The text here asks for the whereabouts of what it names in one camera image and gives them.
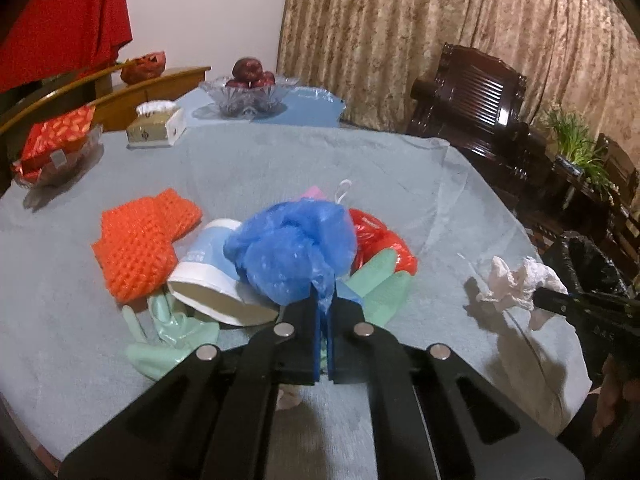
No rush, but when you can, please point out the green potted plant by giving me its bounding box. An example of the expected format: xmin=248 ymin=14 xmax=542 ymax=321
xmin=542 ymin=105 xmax=616 ymax=196

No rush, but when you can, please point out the light wooden chair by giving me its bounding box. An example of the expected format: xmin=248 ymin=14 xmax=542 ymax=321
xmin=0 ymin=62 xmax=126 ymax=196

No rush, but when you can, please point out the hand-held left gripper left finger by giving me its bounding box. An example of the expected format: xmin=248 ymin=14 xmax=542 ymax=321
xmin=59 ymin=285 xmax=328 ymax=480

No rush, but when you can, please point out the red patterned snack packet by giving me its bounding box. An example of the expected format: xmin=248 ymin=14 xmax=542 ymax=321
xmin=12 ymin=105 xmax=96 ymax=183

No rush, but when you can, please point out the pink face mask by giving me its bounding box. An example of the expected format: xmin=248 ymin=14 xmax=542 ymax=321
xmin=299 ymin=179 xmax=353 ymax=208

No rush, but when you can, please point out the red orange crumpled bag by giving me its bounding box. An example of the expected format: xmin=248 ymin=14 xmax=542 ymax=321
xmin=120 ymin=51 xmax=167 ymax=85

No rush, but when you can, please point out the dark wooden side table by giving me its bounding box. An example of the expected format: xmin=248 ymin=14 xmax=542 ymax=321
xmin=525 ymin=150 xmax=640 ymax=261

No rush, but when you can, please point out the green rubber glove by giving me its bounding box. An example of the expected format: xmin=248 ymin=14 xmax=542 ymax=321
xmin=345 ymin=250 xmax=413 ymax=326
xmin=122 ymin=292 xmax=221 ymax=381

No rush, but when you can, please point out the dark wooden armchair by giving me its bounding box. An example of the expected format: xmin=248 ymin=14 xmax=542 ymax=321
xmin=405 ymin=42 xmax=551 ymax=181

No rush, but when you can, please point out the cream tissue box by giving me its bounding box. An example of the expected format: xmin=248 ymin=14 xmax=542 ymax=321
xmin=125 ymin=101 xmax=187 ymax=150

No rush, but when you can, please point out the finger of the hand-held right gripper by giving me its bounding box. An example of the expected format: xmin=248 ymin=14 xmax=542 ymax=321
xmin=531 ymin=285 xmax=640 ymax=313

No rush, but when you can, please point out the blue plastic bag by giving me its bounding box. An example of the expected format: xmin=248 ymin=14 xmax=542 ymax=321
xmin=224 ymin=200 xmax=358 ymax=311

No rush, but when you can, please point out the white tissue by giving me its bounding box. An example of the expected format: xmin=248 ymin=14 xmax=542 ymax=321
xmin=475 ymin=255 xmax=568 ymax=331

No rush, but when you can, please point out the person's right hand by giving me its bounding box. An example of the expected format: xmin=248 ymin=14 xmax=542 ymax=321
xmin=591 ymin=354 xmax=640 ymax=438

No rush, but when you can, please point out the red hanging cloth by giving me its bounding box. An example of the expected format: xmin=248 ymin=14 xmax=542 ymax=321
xmin=0 ymin=0 xmax=133 ymax=93

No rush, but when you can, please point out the light blue paper cup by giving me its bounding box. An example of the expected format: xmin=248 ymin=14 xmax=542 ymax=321
xmin=166 ymin=218 xmax=280 ymax=328

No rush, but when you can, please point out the beige patterned curtain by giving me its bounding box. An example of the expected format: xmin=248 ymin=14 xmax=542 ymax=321
xmin=276 ymin=0 xmax=640 ymax=146

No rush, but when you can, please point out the glass fruit bowl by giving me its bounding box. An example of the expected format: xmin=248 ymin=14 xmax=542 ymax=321
xmin=200 ymin=75 xmax=301 ymax=118

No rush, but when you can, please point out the red plastic bag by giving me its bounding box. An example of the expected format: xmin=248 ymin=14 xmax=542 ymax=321
xmin=347 ymin=208 xmax=418 ymax=276

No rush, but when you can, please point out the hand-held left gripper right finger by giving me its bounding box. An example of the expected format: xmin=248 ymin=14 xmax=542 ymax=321
xmin=327 ymin=296 xmax=586 ymax=480

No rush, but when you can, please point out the black bagged trash bin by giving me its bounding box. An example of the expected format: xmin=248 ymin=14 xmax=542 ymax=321
xmin=542 ymin=230 xmax=632 ymax=297

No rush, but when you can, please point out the small white tissue scrap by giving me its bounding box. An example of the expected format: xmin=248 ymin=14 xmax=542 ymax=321
xmin=274 ymin=385 xmax=304 ymax=411

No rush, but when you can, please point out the small orange foam net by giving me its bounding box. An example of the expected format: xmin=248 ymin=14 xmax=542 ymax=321
xmin=152 ymin=187 xmax=203 ymax=241

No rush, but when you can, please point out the light wooden sideboard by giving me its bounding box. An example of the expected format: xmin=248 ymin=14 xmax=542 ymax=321
xmin=92 ymin=66 xmax=212 ymax=133

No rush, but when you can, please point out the large orange foam net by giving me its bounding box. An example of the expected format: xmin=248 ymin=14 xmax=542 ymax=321
xmin=91 ymin=200 xmax=177 ymax=303

